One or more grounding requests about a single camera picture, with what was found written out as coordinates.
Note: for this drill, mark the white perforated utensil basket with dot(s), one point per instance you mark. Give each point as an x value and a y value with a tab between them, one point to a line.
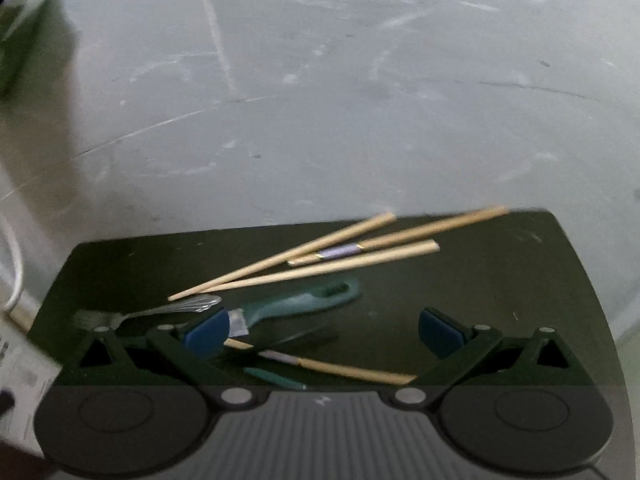
25	370

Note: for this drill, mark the steel fork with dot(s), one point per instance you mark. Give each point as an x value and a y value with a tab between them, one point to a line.
190	304

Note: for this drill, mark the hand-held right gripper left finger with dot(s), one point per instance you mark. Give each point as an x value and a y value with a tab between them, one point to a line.
207	332

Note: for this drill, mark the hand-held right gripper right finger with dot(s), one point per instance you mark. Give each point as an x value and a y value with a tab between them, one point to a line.
440	332

